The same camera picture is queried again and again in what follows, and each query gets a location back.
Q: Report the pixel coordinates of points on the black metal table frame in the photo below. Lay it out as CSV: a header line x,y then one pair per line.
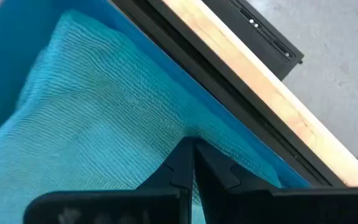
x,y
216,81

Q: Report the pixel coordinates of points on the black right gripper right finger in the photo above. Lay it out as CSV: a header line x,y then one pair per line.
x,y
259,208

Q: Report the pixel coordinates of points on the blue plastic bin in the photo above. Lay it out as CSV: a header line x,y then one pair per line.
x,y
5,62

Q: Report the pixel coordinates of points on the black frame support strut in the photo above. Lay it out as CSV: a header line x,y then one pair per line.
x,y
259,34

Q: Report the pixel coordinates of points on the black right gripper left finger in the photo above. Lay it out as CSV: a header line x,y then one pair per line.
x,y
135,208

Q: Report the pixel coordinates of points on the teal microfiber towel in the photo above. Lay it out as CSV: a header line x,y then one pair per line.
x,y
89,109

